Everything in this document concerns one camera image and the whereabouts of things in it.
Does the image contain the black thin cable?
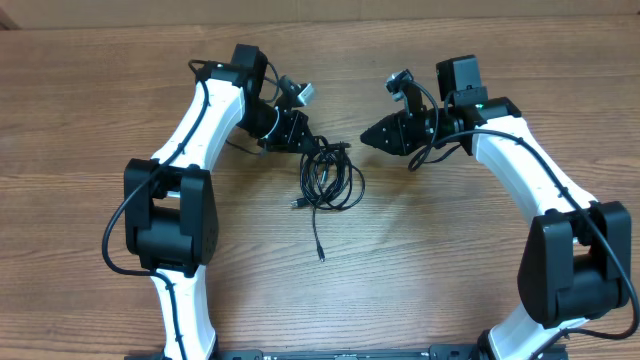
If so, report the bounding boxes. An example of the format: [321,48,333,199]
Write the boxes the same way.
[299,144,351,263]

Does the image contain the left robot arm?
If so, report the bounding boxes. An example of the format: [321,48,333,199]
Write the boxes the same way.
[122,44,315,359]

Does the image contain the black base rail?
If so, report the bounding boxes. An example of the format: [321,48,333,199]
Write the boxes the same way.
[123,343,569,360]

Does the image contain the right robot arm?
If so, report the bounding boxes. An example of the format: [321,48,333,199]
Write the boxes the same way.
[361,55,639,359]

